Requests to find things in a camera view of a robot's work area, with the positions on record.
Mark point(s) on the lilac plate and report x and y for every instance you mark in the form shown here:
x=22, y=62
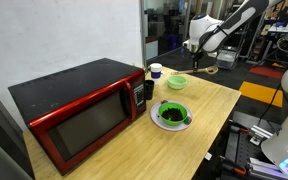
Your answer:
x=158, y=121

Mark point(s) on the wooden ladle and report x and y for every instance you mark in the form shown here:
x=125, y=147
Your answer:
x=209, y=70

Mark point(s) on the light green bowl with handle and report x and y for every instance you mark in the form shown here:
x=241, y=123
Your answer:
x=177, y=82

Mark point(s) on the green bowl with dark contents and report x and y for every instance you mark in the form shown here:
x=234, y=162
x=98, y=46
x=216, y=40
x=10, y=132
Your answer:
x=172, y=113

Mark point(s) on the white cup with blue band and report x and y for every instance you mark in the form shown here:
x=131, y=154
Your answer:
x=156, y=69

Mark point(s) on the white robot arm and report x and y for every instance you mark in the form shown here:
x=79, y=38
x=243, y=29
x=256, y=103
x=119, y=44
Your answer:
x=207, y=34

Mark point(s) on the red toy piece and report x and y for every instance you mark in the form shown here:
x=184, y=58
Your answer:
x=187, y=121

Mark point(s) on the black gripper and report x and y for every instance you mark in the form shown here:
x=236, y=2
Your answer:
x=196, y=58

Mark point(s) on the black cup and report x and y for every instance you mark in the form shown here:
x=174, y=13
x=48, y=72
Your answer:
x=149, y=88

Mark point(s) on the red and black microwave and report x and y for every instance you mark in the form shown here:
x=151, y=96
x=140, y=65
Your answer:
x=74, y=112

